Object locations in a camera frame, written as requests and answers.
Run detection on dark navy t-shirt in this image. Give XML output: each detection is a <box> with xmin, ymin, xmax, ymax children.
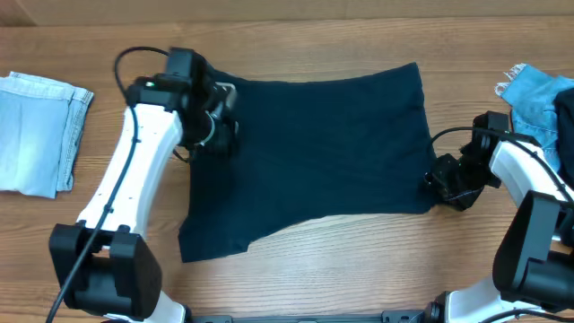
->
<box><xmin>178</xmin><ymin>63</ymin><xmax>437</xmax><ymax>262</ymax></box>

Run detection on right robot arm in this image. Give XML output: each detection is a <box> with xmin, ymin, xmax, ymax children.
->
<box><xmin>418</xmin><ymin>111</ymin><xmax>573</xmax><ymax>322</ymax></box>

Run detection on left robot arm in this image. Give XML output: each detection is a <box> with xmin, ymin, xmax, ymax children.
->
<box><xmin>48</xmin><ymin>48</ymin><xmax>239</xmax><ymax>322</ymax></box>

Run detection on crumpled blue denim garment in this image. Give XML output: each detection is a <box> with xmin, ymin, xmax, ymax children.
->
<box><xmin>494</xmin><ymin>63</ymin><xmax>573</xmax><ymax>172</ymax></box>

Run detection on dark garment on denim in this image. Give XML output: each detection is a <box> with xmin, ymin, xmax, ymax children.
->
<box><xmin>553</xmin><ymin>88</ymin><xmax>574</xmax><ymax>188</ymax></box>

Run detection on folded light blue jeans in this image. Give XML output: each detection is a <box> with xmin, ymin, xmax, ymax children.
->
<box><xmin>1</xmin><ymin>72</ymin><xmax>94</xmax><ymax>198</ymax></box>

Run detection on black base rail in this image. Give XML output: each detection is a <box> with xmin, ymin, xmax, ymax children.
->
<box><xmin>190</xmin><ymin>310</ymin><xmax>446</xmax><ymax>323</ymax></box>

